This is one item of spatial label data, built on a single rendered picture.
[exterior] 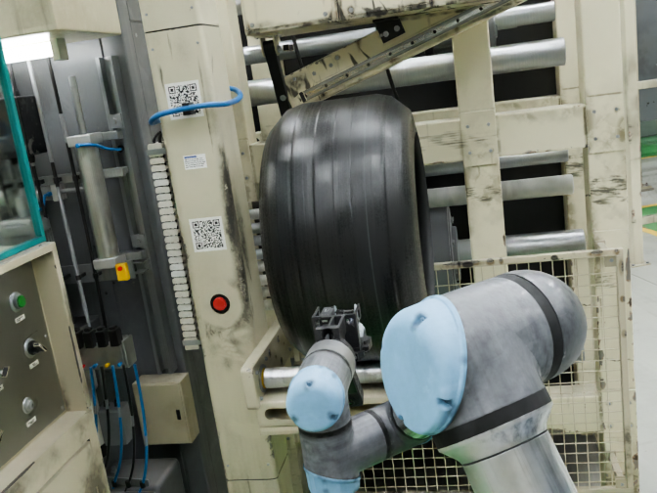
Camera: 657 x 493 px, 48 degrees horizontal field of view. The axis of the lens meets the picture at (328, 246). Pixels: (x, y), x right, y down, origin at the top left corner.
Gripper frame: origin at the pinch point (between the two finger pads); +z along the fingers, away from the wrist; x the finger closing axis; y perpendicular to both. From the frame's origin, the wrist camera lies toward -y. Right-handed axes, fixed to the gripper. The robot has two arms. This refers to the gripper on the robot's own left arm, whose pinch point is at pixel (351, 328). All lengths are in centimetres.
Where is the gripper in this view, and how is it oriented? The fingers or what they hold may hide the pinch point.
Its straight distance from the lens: 129.9
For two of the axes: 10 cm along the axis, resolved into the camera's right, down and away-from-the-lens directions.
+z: 1.7, -2.4, 9.6
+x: -9.8, 0.9, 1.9
